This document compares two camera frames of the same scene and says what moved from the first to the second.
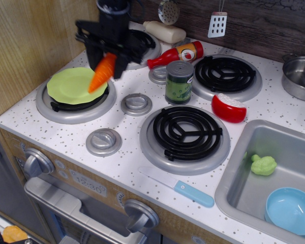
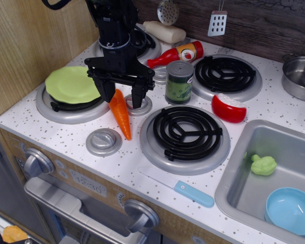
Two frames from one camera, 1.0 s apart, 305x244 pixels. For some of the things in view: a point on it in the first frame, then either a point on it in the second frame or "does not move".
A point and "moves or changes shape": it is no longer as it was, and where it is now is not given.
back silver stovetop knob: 158,74 does not move
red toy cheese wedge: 229,108 does not move
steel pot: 298,77 does not move
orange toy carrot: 103,71 moves or changes shape
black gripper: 112,33 -> 120,65
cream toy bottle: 166,33 does not move
